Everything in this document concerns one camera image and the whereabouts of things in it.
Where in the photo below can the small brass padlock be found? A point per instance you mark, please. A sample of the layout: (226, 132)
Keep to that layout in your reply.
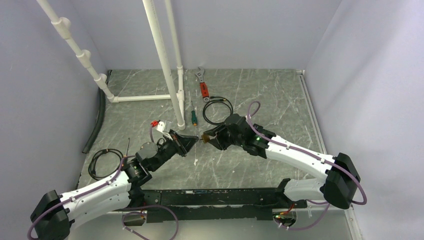
(205, 138)

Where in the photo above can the red handle adjustable wrench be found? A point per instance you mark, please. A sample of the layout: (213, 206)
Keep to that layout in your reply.
(203, 87)

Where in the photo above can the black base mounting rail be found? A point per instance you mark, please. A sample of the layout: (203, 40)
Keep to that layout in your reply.
(261, 204)

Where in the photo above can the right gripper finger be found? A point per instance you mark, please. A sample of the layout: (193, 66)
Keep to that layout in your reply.
(214, 131)
(217, 142)

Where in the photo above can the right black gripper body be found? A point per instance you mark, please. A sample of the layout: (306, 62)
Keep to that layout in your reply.
(225, 139)

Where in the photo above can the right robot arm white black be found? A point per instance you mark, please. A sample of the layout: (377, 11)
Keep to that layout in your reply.
(335, 179)

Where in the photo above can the black foam tube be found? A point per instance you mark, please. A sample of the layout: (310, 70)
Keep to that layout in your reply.
(98, 123)

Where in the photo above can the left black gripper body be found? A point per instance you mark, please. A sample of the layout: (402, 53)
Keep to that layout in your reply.
(172, 147)

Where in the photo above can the white pvc pipe frame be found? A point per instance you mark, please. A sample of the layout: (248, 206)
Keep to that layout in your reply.
(177, 96)

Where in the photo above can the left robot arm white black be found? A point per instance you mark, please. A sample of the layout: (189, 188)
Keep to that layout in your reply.
(56, 214)

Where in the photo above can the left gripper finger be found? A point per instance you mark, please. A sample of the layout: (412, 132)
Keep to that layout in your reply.
(181, 136)
(188, 144)

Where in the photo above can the green handle screwdriver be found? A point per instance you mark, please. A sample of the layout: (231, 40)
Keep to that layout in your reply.
(194, 119)

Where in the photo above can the aluminium rail right edge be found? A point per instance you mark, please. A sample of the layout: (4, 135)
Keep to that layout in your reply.
(352, 221)

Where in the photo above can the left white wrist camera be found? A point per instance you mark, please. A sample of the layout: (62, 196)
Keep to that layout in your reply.
(163, 127)

